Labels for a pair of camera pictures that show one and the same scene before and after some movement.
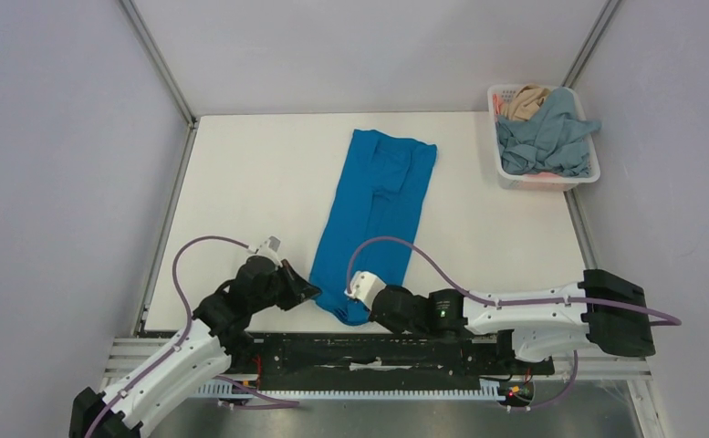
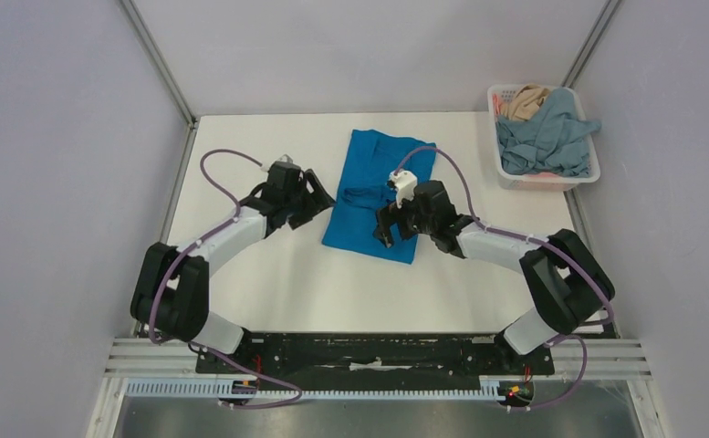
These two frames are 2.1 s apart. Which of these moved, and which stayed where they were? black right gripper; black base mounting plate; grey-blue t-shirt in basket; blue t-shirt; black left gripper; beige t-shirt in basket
Moved: black left gripper; black right gripper; blue t-shirt
Stayed: grey-blue t-shirt in basket; black base mounting plate; beige t-shirt in basket
